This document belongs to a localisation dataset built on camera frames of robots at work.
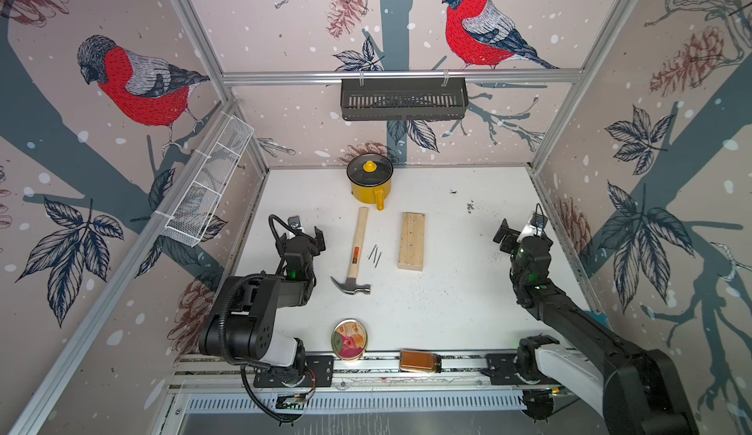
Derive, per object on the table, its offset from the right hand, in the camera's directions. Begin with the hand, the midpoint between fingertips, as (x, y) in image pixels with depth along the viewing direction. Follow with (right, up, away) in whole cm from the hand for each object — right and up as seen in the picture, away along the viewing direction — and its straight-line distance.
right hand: (521, 221), depth 84 cm
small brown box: (-31, -34, -13) cm, 48 cm away
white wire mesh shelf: (-97, +12, +7) cm, 98 cm away
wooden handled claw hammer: (-50, -20, +1) cm, 54 cm away
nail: (-45, -11, +11) cm, 48 cm away
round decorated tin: (-50, -30, -9) cm, 59 cm away
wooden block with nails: (-32, -10, +8) cm, 34 cm away
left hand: (-66, -2, +7) cm, 66 cm away
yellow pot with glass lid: (-46, +14, +24) cm, 54 cm away
